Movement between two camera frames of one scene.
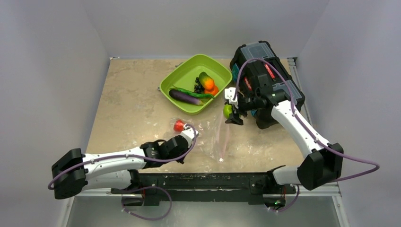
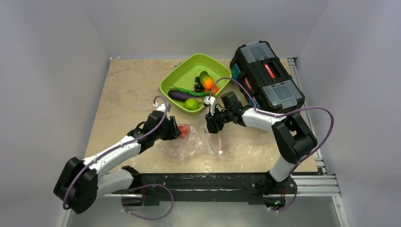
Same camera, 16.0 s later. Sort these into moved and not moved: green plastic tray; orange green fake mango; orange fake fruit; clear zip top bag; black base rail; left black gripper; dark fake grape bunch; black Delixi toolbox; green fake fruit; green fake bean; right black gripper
Moved: right black gripper; clear zip top bag; left black gripper; green fake fruit
Not moved: dark fake grape bunch; black Delixi toolbox; green fake bean; orange fake fruit; orange green fake mango; black base rail; green plastic tray
